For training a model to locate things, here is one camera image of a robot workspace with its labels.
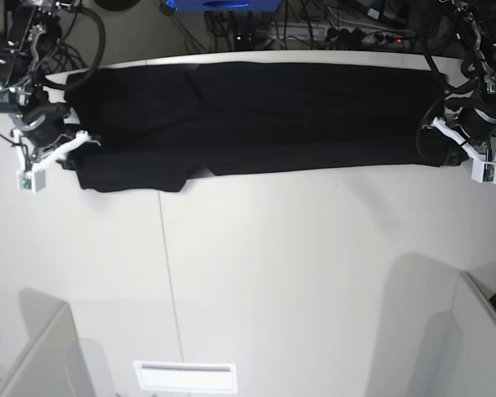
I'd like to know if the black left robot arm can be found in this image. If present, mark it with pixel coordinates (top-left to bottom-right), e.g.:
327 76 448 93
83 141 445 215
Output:
416 1 496 166

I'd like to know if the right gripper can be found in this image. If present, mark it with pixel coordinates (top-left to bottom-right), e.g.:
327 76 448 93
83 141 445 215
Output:
9 102 102 173

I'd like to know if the blue box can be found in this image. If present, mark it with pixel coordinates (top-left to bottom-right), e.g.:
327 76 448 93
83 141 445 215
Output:
166 0 281 12

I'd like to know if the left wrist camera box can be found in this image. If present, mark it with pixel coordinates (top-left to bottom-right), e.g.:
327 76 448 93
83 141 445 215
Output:
471 159 496 184

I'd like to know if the white partition panel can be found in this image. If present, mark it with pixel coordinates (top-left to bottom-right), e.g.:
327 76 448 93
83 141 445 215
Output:
408 262 496 396
0 289 118 397

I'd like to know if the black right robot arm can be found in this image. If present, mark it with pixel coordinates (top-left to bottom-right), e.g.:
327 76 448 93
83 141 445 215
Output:
0 1 106 175

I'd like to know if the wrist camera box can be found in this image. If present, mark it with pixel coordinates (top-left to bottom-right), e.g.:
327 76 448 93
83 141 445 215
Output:
471 159 496 184
17 170 46 194

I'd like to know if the white right partition panel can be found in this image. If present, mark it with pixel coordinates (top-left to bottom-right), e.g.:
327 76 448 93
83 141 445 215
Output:
408 262 496 396

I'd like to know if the black T-shirt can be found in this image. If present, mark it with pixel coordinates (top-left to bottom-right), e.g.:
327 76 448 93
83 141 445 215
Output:
64 62 448 193

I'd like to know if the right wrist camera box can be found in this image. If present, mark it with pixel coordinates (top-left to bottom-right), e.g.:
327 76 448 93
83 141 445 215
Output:
17 170 46 194

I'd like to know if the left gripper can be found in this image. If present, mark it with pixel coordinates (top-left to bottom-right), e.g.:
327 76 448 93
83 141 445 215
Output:
432 105 496 167

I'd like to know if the white power strip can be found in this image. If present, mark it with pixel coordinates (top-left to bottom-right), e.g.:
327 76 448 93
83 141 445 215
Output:
269 22 416 49

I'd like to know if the white left partition panel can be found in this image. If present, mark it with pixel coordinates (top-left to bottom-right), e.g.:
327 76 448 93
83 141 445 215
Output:
0 289 118 397

